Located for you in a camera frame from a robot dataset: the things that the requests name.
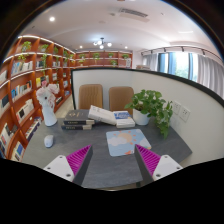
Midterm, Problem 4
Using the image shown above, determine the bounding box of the white leaning book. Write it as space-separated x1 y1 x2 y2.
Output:
88 105 116 125

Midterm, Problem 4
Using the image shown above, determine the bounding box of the bottom dark hardcover book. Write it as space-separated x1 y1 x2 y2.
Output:
61 125 92 130

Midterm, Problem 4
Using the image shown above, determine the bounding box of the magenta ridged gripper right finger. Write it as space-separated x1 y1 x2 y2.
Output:
134 144 182 185

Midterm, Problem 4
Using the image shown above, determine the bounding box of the white desk partition panel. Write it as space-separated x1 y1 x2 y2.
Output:
71 67 224 165

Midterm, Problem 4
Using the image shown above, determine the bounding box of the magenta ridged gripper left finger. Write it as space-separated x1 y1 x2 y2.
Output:
44 145 93 186

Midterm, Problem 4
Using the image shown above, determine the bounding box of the orange wooden bookshelf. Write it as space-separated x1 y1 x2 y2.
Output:
0 35 132 160

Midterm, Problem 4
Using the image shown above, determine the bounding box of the white vase with flowers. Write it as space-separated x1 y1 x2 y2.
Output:
36 81 59 127

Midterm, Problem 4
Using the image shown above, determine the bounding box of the potted green plant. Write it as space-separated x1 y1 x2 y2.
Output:
126 89 173 139

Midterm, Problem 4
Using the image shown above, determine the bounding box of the brown chair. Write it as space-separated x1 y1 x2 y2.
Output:
109 86 134 115
79 84 103 109

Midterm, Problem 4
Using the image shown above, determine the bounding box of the right wall socket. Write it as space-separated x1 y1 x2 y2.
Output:
179 107 190 122

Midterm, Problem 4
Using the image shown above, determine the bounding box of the blue and white book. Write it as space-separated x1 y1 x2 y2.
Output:
114 111 135 128

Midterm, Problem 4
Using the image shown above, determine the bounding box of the right brown chair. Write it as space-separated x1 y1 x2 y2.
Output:
109 86 134 115

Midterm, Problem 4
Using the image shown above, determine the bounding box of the dark hardcover book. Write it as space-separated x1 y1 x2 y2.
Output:
64 109 95 125
61 125 92 130

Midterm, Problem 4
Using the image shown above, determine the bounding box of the white computer mouse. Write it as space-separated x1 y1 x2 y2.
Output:
44 135 54 148

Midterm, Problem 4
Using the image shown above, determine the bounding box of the left wall socket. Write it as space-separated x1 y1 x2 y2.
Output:
173 101 181 115

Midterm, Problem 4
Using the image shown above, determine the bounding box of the white window curtain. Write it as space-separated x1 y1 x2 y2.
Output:
197 55 224 99

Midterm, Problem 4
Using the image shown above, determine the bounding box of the ceiling lamp cluster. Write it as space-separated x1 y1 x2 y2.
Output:
93 37 112 50

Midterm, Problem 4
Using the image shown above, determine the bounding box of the top dark hardcover book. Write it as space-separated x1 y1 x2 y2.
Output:
64 109 95 125

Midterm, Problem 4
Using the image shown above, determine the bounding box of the wall socket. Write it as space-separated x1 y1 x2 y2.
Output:
179 107 190 122
173 101 181 115

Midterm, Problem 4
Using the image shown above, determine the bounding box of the left brown chair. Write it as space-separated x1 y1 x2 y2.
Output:
79 84 103 109

